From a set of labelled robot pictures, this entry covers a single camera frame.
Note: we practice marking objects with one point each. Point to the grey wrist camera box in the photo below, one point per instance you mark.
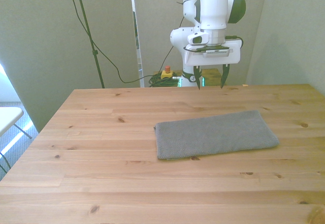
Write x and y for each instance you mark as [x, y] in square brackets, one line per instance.
[215, 53]

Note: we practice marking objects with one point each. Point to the yellow emergency stop box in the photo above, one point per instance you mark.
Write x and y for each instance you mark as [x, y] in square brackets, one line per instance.
[167, 74]

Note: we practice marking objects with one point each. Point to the white folding chair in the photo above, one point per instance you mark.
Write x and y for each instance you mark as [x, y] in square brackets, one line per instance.
[8, 117]

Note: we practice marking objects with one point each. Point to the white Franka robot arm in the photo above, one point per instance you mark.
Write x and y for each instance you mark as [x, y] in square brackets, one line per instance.
[213, 5]

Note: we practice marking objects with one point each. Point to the black camera stand pole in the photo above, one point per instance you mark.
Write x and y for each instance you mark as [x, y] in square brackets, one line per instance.
[95, 52]

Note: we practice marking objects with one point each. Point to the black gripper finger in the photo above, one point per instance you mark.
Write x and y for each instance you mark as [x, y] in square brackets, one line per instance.
[197, 78]
[225, 75]

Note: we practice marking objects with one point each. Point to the white gripper body block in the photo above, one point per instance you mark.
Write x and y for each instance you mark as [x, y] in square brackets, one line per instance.
[215, 61]

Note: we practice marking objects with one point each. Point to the grey knitted towel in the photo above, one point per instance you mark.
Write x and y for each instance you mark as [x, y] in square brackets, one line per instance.
[215, 135]

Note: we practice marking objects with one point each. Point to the white partition edge trim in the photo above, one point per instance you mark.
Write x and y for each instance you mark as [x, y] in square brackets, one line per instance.
[137, 31]

